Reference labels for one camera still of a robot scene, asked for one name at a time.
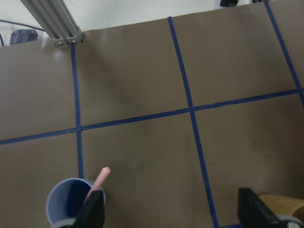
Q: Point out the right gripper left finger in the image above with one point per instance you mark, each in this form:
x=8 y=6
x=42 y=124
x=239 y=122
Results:
x=92 y=214

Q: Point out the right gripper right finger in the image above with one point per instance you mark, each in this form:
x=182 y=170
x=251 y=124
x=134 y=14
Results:
x=252 y=211

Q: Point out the light blue plastic cup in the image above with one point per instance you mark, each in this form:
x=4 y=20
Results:
x=65 y=201

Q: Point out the pink chopstick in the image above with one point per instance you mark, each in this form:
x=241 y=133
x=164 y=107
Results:
x=101 y=178

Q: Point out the bamboo chopstick holder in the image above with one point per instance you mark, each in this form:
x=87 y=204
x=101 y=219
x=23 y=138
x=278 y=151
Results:
x=284 y=205

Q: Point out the checkered blue cloth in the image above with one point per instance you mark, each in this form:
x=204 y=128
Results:
x=23 y=35

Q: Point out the aluminium frame post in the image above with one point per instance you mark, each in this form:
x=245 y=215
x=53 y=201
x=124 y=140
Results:
x=56 y=20

